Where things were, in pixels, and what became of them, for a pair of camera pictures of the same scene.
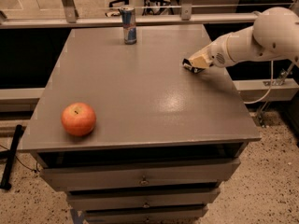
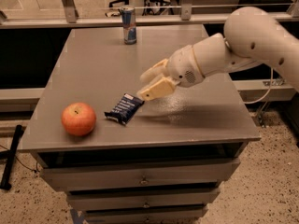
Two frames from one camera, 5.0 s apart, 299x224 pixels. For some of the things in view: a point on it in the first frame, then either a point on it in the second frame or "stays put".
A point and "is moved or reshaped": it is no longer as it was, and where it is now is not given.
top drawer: [139, 175] stays put
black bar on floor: [8, 157] stays put
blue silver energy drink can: [129, 24] stays put
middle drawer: [141, 200] stays put
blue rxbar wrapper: [186, 63] is moved or reshaped
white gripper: [218, 56] -> [183, 66]
